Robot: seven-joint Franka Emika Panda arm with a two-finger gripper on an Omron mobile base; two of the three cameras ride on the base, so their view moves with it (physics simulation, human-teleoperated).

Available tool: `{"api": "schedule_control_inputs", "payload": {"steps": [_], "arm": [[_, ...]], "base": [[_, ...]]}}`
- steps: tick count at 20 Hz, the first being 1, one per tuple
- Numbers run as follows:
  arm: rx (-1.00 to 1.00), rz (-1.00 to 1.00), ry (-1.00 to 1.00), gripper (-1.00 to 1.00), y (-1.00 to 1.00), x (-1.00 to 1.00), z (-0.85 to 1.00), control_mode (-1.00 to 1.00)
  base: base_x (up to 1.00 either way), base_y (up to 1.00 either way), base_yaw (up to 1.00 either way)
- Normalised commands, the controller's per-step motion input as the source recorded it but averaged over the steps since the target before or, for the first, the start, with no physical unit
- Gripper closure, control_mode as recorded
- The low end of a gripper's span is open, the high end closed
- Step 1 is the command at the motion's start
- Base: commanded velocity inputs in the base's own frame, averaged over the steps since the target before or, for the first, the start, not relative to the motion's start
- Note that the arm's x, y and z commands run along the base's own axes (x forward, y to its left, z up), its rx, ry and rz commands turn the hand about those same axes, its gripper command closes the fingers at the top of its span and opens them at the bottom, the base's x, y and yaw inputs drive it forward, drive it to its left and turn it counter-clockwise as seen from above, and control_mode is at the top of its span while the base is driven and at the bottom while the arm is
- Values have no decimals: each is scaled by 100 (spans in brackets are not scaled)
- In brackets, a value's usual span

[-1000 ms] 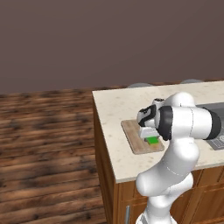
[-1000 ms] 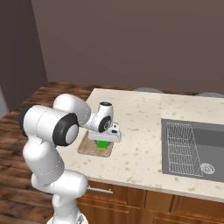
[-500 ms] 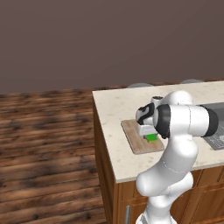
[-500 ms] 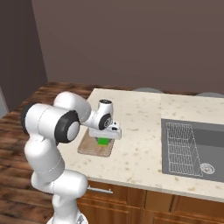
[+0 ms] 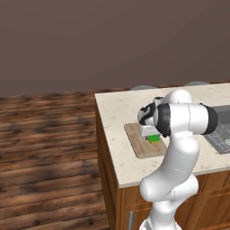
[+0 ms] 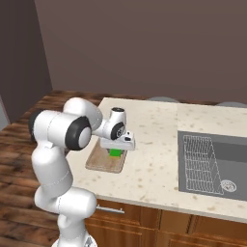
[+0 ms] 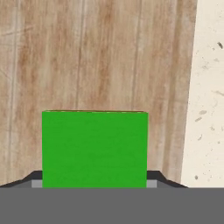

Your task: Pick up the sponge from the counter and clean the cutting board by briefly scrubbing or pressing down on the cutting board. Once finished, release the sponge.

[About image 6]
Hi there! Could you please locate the wooden false drawer front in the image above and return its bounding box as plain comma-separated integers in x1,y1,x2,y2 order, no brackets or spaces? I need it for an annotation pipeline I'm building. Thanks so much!
189,214,247,241

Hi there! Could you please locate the grey sink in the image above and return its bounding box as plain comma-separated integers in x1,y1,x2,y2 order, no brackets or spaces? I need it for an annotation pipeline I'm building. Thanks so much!
177,129,247,203

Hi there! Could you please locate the green sponge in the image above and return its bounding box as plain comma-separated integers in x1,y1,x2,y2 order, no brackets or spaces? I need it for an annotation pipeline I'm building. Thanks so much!
109,148,124,159

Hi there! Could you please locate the silver drawer handle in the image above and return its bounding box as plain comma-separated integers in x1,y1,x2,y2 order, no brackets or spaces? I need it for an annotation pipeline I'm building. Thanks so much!
96,206,125,215

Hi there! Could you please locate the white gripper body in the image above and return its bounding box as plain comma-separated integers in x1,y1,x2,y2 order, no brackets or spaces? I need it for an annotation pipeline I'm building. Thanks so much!
99,137,136,151

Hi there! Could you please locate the grey stool seat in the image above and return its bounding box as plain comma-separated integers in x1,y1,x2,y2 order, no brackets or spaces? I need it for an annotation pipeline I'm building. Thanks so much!
147,96,180,103
215,101,247,109

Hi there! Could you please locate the wooden cupboard door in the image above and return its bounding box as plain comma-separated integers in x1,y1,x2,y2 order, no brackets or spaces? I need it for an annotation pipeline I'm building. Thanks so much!
84,217,159,247
155,230,247,247

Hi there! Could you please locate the wire dish rack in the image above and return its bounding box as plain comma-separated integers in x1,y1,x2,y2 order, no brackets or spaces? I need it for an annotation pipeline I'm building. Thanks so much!
182,134,225,196

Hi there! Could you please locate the wooden cutting board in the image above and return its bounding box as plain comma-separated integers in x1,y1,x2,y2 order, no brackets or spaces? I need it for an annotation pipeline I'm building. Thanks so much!
85,138,128,175

